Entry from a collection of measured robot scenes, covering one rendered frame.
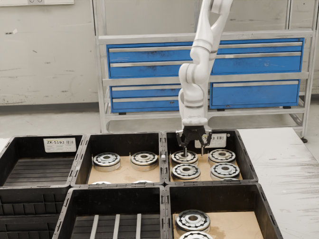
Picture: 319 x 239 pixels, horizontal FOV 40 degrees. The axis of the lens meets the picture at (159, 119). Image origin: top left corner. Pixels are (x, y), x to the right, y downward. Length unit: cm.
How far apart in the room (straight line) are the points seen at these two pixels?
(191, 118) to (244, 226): 43
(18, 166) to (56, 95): 273
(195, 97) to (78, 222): 58
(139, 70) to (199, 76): 194
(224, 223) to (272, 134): 97
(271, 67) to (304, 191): 186
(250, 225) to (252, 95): 229
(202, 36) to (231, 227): 67
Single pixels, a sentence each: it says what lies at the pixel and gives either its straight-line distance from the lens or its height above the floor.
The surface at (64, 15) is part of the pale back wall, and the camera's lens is 427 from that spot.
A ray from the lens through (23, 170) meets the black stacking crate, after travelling 178.
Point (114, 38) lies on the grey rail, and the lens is 336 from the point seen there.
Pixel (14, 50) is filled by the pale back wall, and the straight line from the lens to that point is 446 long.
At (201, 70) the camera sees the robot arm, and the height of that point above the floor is 121.
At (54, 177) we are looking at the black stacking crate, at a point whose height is 83.
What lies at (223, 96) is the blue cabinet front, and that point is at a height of 43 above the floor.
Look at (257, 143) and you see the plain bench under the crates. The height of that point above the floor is 70.
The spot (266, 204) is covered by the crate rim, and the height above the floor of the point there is 93.
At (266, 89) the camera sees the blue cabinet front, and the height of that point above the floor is 47.
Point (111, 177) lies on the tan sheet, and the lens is 165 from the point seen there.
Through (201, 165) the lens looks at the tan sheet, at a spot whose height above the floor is 83.
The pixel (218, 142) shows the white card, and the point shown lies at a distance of 177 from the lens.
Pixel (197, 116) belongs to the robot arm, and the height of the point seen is 104.
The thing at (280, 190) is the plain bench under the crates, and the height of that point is 70.
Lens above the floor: 166
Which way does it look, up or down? 23 degrees down
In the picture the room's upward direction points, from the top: 2 degrees counter-clockwise
